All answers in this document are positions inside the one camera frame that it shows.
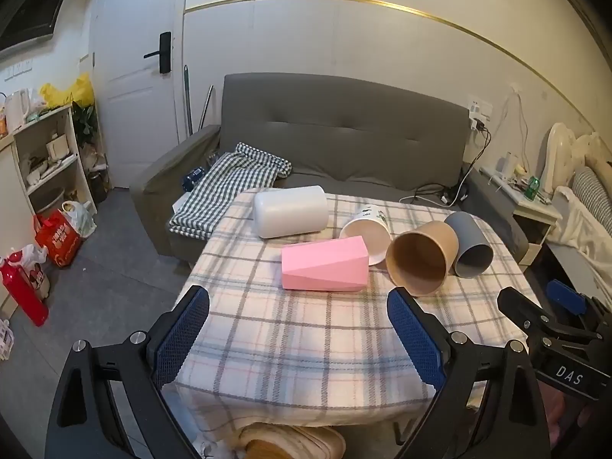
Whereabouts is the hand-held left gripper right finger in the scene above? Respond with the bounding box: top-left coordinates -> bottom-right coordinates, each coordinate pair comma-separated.
386,287 -> 550,459

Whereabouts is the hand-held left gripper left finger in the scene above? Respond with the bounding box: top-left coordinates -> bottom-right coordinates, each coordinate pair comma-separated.
45,284 -> 211,459

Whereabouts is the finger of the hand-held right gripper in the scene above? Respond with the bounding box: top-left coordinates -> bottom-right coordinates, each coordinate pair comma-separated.
546,278 -> 612,336
496,287 -> 558,341

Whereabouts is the grey plastic cup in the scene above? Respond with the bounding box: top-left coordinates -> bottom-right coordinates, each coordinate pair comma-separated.
444,212 -> 494,278

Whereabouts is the brown paper cup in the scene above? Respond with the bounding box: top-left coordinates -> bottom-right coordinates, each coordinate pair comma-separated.
385,220 -> 460,297

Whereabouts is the white printed paper cup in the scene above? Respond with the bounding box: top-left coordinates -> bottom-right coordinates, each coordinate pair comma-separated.
340,205 -> 393,267

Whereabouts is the pink angular cup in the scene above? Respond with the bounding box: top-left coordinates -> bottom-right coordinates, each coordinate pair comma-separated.
281,236 -> 370,292

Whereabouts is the white cylindrical cup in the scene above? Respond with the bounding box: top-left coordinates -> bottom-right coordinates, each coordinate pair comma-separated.
253,185 -> 329,239

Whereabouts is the white bed sheet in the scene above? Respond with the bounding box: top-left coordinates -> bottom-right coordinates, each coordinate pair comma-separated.
545,186 -> 612,308

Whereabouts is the white nightstand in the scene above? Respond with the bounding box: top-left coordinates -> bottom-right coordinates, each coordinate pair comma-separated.
479,166 -> 563,267

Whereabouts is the plaid tablecloth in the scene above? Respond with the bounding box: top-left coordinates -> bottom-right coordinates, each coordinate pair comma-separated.
174,186 -> 543,443

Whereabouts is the checked pillow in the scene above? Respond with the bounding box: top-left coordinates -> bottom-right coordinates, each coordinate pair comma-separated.
571,166 -> 612,223

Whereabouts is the cream bed headboard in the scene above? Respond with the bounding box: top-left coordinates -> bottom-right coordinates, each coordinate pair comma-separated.
545,122 -> 612,193

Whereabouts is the green checked blanket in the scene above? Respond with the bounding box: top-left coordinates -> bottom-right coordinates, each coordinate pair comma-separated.
168,142 -> 293,241

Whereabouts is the dark blue object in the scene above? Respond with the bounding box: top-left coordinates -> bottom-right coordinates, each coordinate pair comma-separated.
181,167 -> 208,190

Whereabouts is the red paper bag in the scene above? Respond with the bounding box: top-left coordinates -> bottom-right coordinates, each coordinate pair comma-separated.
33,209 -> 83,269

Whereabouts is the red and white plastic bag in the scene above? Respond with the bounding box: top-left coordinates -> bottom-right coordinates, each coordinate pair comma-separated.
10,244 -> 51,300

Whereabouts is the red cylindrical container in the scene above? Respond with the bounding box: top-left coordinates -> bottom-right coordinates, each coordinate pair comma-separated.
0,257 -> 50,327

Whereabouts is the grey sofa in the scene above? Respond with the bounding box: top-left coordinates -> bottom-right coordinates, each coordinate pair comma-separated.
129,73 -> 530,269

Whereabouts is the grey metal pole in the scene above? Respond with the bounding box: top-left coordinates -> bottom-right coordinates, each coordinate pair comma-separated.
198,85 -> 215,131

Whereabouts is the green potted plant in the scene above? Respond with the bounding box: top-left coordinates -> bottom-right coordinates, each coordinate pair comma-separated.
72,102 -> 99,150

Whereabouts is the white door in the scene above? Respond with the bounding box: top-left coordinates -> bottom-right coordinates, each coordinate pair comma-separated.
88,0 -> 190,190

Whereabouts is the white open shelf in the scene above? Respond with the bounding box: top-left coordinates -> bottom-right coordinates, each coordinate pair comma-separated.
10,104 -> 99,217

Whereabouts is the yellow plastic bag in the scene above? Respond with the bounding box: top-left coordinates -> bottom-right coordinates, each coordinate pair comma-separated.
39,73 -> 95,109

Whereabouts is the white electric kettle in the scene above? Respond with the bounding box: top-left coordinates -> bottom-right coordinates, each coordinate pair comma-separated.
4,88 -> 32,133

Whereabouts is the black cable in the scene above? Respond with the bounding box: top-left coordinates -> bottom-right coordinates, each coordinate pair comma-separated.
413,125 -> 493,207

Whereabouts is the white wall socket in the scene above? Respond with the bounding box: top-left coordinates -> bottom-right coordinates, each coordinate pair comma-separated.
466,100 -> 493,133

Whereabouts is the green broom handle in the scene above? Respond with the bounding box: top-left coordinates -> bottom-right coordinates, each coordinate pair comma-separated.
182,64 -> 195,137

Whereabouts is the black door lock handle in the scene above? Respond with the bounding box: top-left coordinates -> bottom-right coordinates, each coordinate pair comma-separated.
143,32 -> 172,75

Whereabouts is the white wall switch panel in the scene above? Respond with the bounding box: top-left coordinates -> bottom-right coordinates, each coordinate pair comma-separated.
3,59 -> 34,82

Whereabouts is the black wall appliance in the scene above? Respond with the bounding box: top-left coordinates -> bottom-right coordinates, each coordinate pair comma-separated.
0,0 -> 80,53

